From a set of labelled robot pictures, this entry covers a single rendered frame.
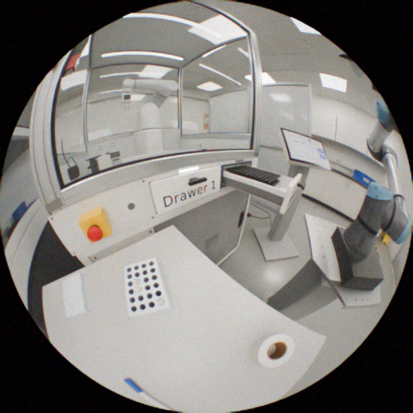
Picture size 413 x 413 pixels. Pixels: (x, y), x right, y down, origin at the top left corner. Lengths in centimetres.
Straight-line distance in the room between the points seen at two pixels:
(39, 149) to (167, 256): 45
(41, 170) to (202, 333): 49
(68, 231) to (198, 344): 41
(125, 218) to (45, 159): 29
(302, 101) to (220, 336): 212
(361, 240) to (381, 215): 11
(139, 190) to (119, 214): 9
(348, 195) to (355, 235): 281
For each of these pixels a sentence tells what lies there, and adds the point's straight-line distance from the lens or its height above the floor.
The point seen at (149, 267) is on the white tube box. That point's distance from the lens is 30.
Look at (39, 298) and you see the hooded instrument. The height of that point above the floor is 72.
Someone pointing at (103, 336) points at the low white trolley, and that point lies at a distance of 36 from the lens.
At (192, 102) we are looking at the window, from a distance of 47.
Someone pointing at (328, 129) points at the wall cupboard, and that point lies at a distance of 355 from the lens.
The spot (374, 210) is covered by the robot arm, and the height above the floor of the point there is 97.
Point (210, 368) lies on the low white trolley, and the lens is 29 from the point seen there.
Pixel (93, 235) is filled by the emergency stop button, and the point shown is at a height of 88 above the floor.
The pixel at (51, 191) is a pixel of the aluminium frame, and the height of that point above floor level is 100.
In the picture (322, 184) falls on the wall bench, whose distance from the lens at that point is 321.
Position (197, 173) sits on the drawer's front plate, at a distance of 43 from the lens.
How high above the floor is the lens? 104
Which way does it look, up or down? 31 degrees down
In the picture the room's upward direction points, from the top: straight up
